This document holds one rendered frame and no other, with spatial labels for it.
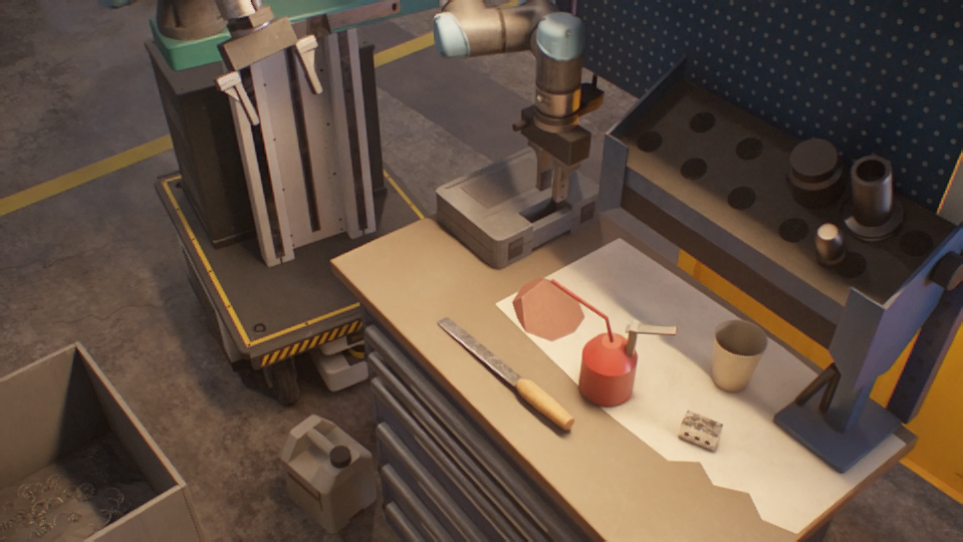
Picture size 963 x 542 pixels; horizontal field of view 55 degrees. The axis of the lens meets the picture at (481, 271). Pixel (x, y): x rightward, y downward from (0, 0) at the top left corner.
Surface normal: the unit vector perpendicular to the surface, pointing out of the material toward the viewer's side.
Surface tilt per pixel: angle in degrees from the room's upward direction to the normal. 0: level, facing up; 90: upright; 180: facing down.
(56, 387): 90
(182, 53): 90
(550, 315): 24
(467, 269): 0
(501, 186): 0
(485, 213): 0
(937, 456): 90
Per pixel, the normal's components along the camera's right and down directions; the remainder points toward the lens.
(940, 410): -0.76, 0.43
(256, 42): 0.51, 0.21
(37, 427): 0.65, 0.50
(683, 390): 0.00, -0.75
